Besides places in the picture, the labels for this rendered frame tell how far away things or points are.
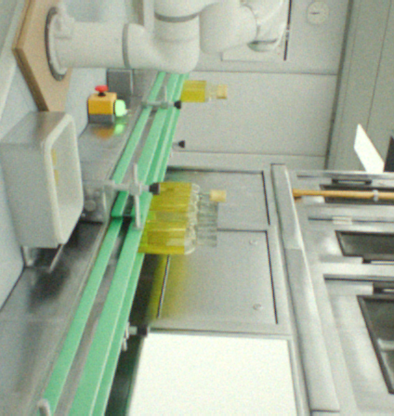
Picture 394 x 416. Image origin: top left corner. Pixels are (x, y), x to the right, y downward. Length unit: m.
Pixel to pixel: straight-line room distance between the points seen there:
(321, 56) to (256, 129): 1.33
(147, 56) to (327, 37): 6.18
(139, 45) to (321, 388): 0.80
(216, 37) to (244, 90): 6.13
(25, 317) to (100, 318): 0.13
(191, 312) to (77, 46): 0.65
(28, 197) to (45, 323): 0.23
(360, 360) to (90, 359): 0.62
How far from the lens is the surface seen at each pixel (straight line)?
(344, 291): 1.42
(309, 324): 1.23
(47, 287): 1.04
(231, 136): 7.52
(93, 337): 0.94
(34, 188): 0.99
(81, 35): 1.16
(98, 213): 1.20
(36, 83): 1.10
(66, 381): 0.88
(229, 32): 1.19
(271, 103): 7.38
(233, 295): 1.28
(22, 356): 0.91
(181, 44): 1.12
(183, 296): 1.27
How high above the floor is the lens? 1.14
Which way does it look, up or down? 2 degrees down
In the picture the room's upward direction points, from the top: 92 degrees clockwise
